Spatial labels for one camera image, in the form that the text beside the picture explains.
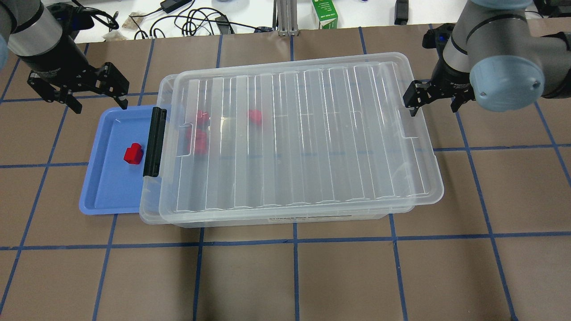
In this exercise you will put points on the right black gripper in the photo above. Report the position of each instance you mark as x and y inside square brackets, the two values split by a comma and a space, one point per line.
[454, 79]

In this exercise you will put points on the blue plastic tray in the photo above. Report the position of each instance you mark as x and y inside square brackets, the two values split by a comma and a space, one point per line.
[112, 186]

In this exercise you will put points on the clear plastic storage box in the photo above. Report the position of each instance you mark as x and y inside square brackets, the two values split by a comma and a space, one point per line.
[151, 209]

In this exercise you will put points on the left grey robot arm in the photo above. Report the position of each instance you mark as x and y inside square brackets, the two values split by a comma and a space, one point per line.
[58, 67]

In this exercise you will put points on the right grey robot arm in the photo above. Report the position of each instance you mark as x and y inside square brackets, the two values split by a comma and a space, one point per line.
[490, 56]

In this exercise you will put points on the red block in box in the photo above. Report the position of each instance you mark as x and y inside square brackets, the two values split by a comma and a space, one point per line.
[255, 117]
[202, 118]
[198, 141]

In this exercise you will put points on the aluminium frame post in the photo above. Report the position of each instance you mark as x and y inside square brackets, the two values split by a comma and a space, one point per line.
[285, 17]

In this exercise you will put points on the black power adapter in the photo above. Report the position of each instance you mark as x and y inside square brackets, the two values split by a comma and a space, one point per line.
[169, 6]

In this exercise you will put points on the black device on table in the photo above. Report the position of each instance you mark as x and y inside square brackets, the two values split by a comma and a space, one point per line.
[401, 12]

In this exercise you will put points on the green white carton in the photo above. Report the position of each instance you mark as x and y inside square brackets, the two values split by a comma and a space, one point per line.
[324, 14]

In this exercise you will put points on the red block from tray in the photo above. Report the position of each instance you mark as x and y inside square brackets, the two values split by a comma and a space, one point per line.
[134, 154]

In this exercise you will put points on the clear plastic box lid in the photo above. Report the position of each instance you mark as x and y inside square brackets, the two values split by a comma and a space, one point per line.
[303, 133]

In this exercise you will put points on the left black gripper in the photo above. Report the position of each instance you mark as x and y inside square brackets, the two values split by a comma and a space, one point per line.
[61, 63]

